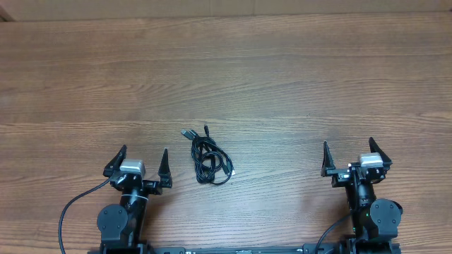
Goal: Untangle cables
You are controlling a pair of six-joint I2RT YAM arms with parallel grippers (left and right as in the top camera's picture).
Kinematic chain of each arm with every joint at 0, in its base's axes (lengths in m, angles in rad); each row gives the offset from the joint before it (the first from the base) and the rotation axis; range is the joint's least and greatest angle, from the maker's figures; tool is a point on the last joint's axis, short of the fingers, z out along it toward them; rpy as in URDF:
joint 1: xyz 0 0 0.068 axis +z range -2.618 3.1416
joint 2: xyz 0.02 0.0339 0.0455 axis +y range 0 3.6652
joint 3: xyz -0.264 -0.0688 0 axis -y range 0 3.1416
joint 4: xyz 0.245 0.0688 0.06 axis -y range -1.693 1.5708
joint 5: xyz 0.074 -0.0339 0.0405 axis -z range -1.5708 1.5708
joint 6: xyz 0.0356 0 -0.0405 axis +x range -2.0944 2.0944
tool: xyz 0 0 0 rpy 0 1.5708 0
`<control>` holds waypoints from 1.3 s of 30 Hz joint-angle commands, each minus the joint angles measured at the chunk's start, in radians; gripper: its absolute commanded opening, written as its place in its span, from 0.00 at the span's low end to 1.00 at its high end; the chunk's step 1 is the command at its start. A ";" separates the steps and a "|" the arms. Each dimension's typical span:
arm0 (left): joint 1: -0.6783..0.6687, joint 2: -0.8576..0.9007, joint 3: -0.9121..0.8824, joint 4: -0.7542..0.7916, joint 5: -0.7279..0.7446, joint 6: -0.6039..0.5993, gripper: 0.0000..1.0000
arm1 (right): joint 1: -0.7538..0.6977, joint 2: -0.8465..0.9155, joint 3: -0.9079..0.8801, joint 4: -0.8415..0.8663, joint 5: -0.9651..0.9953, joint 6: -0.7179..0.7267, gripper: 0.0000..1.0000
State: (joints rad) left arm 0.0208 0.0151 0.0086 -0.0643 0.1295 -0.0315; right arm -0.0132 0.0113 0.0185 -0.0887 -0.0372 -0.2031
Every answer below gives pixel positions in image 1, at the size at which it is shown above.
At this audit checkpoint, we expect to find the black usb cable bundle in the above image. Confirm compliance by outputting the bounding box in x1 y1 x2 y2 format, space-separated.
180 121 237 186

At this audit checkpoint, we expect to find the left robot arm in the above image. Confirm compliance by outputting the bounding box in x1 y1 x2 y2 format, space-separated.
97 145 172 254

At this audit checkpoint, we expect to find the left camera cable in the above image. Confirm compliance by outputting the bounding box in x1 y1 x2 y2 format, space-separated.
58 178 113 254

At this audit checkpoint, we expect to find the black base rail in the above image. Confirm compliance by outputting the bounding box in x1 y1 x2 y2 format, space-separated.
88 243 402 254

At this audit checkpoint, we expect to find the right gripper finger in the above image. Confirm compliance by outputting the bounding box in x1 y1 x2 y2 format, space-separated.
321 141 335 177
369 137 393 169

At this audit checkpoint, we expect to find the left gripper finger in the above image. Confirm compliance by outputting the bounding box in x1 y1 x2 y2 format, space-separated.
158 148 172 188
102 145 127 177

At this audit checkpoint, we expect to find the right camera cable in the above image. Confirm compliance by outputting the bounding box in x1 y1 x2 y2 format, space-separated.
314 210 355 254

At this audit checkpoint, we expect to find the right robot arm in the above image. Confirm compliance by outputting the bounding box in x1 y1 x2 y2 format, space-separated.
314 138 403 254

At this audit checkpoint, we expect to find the camera cable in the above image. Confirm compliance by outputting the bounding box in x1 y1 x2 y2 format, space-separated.
58 178 113 254
314 210 355 254

